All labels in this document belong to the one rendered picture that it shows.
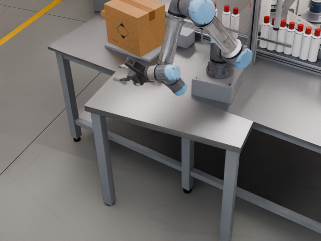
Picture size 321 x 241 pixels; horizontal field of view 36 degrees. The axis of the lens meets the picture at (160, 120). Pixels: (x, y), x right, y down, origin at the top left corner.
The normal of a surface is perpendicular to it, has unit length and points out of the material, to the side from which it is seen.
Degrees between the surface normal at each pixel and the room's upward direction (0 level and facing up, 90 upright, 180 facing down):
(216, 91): 90
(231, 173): 90
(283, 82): 0
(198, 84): 90
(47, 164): 0
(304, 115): 0
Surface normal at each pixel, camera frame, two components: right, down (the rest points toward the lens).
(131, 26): -0.69, 0.47
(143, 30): 0.73, 0.41
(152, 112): -0.03, -0.78
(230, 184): -0.41, 0.58
